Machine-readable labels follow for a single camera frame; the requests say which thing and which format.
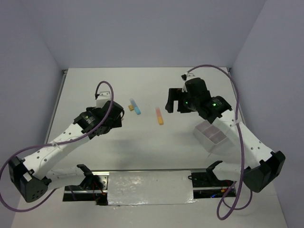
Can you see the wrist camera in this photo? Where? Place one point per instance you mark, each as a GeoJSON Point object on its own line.
{"type": "Point", "coordinates": [188, 76]}
{"type": "Point", "coordinates": [101, 98]}

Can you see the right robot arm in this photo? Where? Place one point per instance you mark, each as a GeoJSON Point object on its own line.
{"type": "Point", "coordinates": [260, 165]}

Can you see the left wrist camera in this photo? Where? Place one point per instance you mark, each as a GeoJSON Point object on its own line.
{"type": "Point", "coordinates": [101, 98]}

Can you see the orange highlighter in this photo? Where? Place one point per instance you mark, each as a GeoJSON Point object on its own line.
{"type": "Point", "coordinates": [159, 116]}

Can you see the silver foil sheet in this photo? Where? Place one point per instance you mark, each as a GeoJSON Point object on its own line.
{"type": "Point", "coordinates": [149, 188]}

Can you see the white divided organizer tray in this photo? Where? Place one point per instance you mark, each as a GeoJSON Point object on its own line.
{"type": "Point", "coordinates": [212, 139]}

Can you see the yellow eraser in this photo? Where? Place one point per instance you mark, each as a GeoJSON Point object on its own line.
{"type": "Point", "coordinates": [131, 108]}

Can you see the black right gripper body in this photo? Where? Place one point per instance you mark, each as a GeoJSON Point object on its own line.
{"type": "Point", "coordinates": [187, 104]}

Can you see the metal base rail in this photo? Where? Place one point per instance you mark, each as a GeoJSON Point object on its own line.
{"type": "Point", "coordinates": [205, 186]}

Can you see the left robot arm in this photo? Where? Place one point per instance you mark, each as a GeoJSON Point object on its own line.
{"type": "Point", "coordinates": [34, 175]}

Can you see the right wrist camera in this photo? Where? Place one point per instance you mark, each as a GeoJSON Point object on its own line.
{"type": "Point", "coordinates": [188, 76]}

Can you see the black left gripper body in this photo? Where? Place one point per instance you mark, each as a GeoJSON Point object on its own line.
{"type": "Point", "coordinates": [116, 123]}

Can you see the blue highlighter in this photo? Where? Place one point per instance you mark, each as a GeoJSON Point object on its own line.
{"type": "Point", "coordinates": [135, 106]}

